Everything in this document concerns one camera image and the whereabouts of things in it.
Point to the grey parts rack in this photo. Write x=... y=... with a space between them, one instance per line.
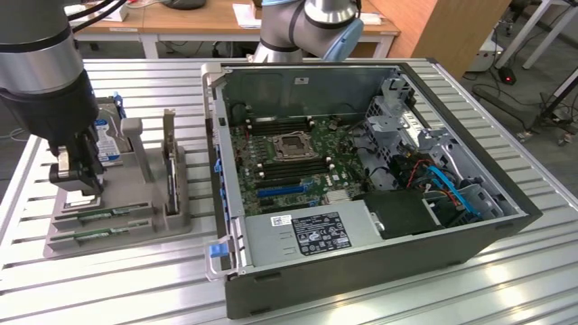
x=126 y=189

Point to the dark round desk object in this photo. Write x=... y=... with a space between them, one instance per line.
x=185 y=4

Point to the black expansion slot blue clip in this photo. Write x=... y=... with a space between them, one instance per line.
x=301 y=204

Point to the grey metal disk bay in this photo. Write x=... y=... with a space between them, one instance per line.
x=484 y=199

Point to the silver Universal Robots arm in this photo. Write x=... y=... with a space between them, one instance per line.
x=31 y=34

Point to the green motherboard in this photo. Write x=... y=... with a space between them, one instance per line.
x=344 y=152

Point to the white table frame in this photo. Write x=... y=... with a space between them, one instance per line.
x=549 y=32

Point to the black plastic fan shroud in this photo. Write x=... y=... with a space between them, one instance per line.
x=400 y=213

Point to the white paper sheet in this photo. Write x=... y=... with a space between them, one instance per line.
x=374 y=19

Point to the grey power supply unit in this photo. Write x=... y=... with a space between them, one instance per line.
x=272 y=243

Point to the small white labelled box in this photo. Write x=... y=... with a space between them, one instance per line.
x=118 y=16

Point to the black power brick red light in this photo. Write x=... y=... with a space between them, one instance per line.
x=507 y=76

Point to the black chair caster base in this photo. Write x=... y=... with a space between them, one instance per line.
x=94 y=46

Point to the metal CPU socket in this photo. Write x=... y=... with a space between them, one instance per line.
x=293 y=146

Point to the blue case release latch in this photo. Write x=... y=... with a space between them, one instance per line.
x=217 y=251

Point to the wooden desk white frame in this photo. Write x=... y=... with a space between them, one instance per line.
x=203 y=20
x=135 y=20

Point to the short black expansion slot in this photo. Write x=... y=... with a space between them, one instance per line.
x=268 y=202

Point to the silver chipset heatsink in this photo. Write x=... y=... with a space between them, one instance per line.
x=338 y=197

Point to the black wheeled stand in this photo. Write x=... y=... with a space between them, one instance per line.
x=553 y=108

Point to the black open PC case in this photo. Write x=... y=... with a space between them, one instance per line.
x=361 y=287

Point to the graphics card metal bracket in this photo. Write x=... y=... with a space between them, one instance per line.
x=171 y=162

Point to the perforated metal drive cage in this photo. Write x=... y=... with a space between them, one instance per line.
x=384 y=128

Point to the hard disk blue caddy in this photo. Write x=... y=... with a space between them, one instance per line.
x=109 y=142

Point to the wooden cabinet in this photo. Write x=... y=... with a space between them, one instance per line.
x=452 y=30

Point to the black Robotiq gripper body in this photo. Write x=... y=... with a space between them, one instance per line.
x=59 y=115

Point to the white device box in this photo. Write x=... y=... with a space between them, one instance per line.
x=485 y=55

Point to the white paper stack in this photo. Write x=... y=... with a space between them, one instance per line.
x=246 y=17

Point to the blue card retainer clip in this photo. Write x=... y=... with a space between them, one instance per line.
x=222 y=199
x=217 y=166

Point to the green RAM stick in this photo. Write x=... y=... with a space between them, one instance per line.
x=97 y=215
x=97 y=233

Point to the long black expansion slot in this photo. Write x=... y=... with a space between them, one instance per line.
x=278 y=183

